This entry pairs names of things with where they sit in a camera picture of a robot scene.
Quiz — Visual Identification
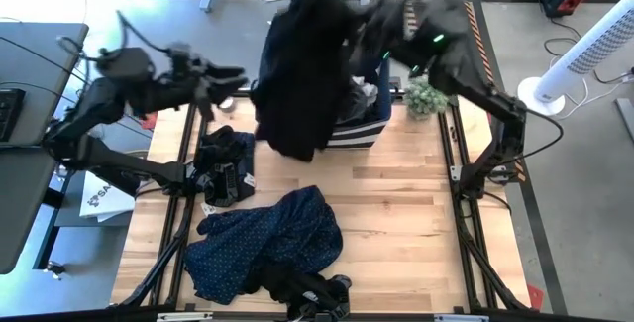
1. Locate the large black garment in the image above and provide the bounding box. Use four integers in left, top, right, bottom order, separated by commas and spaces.
250, 0, 367, 163

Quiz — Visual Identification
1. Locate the navy white-striped fabric bin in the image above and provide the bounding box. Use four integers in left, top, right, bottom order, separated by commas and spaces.
324, 58, 396, 151

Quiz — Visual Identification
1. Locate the plain navy garment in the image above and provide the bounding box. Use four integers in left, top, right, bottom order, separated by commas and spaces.
230, 131, 258, 199

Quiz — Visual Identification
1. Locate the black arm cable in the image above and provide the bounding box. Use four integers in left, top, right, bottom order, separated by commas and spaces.
56, 9, 172, 65
494, 106, 566, 168

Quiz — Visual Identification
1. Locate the crumpled black garment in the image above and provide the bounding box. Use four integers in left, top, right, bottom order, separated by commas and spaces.
191, 124, 238, 169

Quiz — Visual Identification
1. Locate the black floor cable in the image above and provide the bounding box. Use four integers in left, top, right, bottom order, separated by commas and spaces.
538, 2, 634, 86

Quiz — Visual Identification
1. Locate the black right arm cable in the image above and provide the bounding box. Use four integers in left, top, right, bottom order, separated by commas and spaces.
494, 106, 566, 168

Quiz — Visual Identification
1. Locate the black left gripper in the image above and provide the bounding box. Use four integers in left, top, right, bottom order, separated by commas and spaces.
165, 43, 250, 121

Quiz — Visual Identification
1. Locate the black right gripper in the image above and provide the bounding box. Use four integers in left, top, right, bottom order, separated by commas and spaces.
369, 0, 430, 36

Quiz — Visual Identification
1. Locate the small green artificial plant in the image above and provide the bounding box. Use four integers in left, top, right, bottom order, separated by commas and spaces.
403, 76, 450, 121

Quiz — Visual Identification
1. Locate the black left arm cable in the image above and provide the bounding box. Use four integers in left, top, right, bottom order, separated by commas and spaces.
56, 9, 172, 65

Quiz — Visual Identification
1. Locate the black aluminium table frame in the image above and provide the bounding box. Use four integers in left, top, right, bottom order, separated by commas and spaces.
438, 98, 532, 312
117, 102, 210, 311

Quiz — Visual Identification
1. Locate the black Puma briefs grey waistband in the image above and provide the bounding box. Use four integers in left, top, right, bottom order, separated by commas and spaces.
245, 262, 354, 322

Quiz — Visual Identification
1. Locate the red corner bracket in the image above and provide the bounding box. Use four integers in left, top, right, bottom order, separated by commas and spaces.
526, 284, 546, 312

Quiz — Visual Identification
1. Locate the light grey garment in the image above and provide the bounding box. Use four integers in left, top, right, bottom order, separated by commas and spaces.
346, 76, 381, 123

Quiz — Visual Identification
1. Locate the navy white-dotted garment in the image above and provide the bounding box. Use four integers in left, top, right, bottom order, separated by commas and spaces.
183, 185, 345, 306

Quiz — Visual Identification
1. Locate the black keyboard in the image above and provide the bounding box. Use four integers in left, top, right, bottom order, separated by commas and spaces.
0, 87, 27, 143

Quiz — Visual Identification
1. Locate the grey desk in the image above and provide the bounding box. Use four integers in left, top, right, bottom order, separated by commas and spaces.
0, 22, 90, 275

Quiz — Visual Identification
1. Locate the white tower fan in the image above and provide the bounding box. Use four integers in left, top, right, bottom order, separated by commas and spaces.
517, 0, 634, 117

